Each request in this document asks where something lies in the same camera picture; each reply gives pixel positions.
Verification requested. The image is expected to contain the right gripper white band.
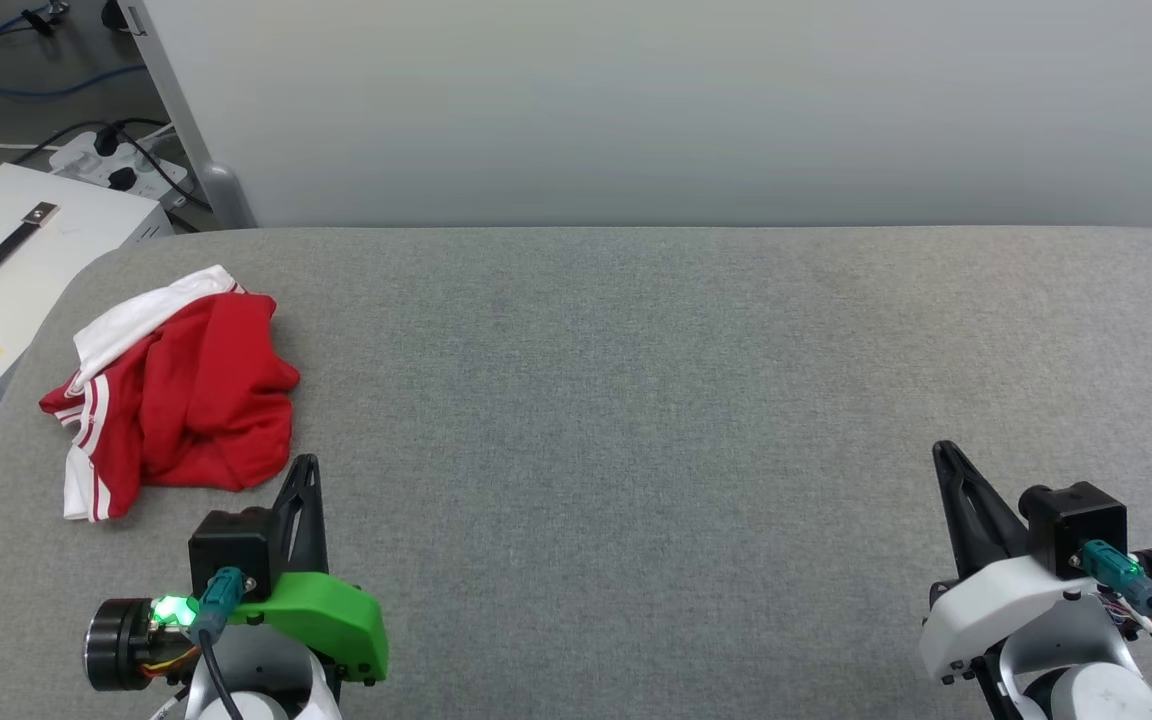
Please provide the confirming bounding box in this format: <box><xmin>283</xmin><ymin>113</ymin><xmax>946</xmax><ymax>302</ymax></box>
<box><xmin>920</xmin><ymin>440</ymin><xmax>1152</xmax><ymax>687</ymax></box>

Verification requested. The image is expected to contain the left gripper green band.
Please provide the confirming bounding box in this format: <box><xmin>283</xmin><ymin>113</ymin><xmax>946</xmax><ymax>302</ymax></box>
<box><xmin>85</xmin><ymin>454</ymin><xmax>390</xmax><ymax>693</ymax></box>

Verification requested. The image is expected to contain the red and white shirt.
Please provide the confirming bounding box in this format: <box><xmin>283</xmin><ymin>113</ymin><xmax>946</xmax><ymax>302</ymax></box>
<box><xmin>39</xmin><ymin>265</ymin><xmax>302</xmax><ymax>523</ymax></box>

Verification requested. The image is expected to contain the white power strip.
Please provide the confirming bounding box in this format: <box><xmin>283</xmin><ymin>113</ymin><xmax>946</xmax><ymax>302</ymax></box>
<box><xmin>49</xmin><ymin>130</ymin><xmax>190</xmax><ymax>211</ymax></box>

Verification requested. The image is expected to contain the white partition panel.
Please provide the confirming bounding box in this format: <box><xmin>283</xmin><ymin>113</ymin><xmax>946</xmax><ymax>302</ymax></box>
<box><xmin>141</xmin><ymin>0</ymin><xmax>1152</xmax><ymax>230</ymax></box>

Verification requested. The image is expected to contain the grey partition post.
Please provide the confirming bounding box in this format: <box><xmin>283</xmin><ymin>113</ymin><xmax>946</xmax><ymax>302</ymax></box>
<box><xmin>116</xmin><ymin>0</ymin><xmax>258</xmax><ymax>230</ymax></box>

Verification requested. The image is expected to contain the white box with black handle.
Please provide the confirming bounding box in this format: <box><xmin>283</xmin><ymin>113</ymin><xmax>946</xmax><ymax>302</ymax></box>
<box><xmin>0</xmin><ymin>163</ymin><xmax>175</xmax><ymax>441</ymax></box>

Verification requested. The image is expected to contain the black power cable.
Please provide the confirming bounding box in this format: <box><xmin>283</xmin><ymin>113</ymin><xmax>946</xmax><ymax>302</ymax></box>
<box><xmin>0</xmin><ymin>118</ymin><xmax>212</xmax><ymax>213</ymax></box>

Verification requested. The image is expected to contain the blue cable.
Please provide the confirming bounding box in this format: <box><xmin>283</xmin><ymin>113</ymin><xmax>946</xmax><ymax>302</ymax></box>
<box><xmin>0</xmin><ymin>12</ymin><xmax>149</xmax><ymax>102</ymax></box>

